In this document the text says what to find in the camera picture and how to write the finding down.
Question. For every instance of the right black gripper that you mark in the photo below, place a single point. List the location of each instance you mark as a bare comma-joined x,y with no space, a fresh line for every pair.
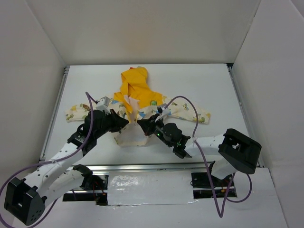
152,124

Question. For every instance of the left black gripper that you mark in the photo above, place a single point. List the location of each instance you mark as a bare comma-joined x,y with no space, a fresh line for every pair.
110,121

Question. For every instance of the yellow hooded printed child jacket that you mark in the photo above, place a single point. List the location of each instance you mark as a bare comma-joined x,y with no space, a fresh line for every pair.
136,101

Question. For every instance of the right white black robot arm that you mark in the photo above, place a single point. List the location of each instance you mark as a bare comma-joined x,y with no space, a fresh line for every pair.
238,152

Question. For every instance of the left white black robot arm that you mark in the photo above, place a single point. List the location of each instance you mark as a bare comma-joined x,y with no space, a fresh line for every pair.
27,198

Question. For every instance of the white foil covered panel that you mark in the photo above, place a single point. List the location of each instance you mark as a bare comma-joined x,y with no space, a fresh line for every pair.
149,188

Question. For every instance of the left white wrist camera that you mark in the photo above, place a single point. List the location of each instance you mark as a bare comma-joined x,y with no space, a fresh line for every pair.
103,104

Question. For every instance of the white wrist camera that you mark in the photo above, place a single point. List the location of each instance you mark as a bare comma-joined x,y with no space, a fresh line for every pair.
163,111
103,104

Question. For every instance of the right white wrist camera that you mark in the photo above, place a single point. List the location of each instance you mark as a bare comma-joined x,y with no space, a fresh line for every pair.
163,111

